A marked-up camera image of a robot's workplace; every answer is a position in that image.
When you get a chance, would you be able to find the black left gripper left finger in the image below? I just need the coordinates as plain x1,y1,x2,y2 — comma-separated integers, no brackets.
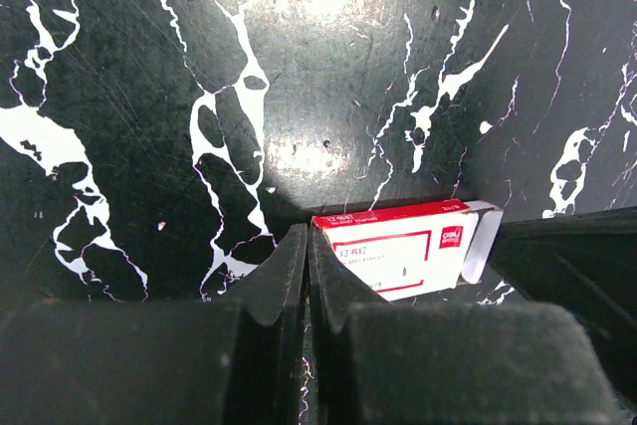
1,224,308,424

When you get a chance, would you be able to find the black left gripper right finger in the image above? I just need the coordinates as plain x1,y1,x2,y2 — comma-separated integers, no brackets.
308,228,621,424

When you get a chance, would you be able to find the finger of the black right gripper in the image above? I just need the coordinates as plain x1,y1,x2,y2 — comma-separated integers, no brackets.
490,207,636,403

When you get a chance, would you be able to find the red white staple box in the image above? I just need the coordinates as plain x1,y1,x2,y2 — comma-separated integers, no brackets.
313,198,504,302

